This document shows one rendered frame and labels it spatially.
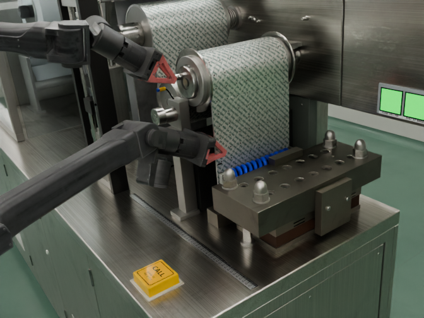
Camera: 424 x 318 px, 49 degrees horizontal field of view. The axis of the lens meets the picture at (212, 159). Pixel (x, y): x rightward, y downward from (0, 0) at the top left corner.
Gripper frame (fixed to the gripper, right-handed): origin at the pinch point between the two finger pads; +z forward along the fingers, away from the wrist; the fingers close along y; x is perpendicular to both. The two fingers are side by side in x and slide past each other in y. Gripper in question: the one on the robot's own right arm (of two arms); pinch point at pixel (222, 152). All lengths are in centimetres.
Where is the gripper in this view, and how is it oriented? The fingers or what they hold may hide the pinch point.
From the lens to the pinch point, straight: 109.1
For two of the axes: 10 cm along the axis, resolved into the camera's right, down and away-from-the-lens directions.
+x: 2.9, -9.5, -1.4
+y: 5.8, 2.9, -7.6
